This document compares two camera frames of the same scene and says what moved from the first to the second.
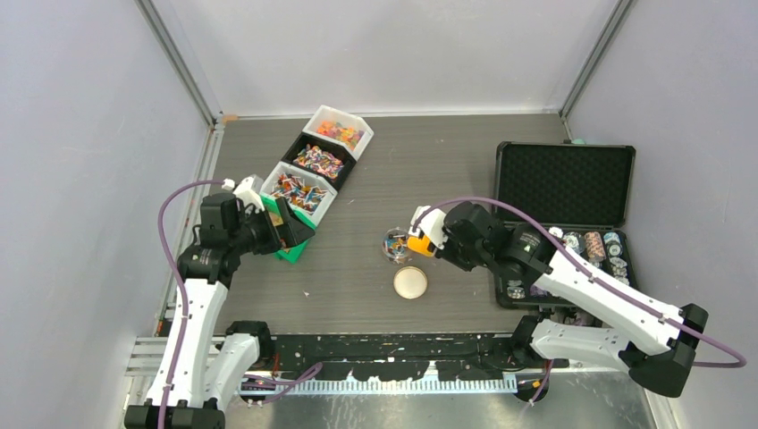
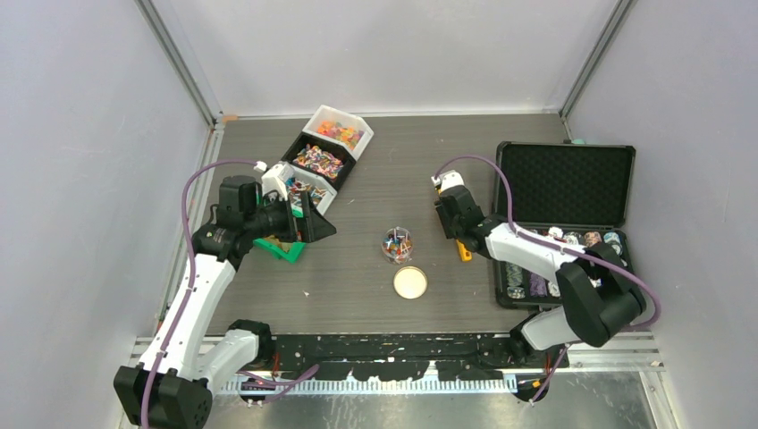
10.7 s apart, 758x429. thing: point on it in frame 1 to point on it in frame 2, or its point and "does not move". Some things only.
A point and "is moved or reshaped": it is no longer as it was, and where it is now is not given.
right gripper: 442,242 to 444,218
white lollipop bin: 307,193 does not move
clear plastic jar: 394,244 does not move
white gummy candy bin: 345,130 does not move
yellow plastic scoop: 421,246 is moved or reshaped
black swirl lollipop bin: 323,157 does not move
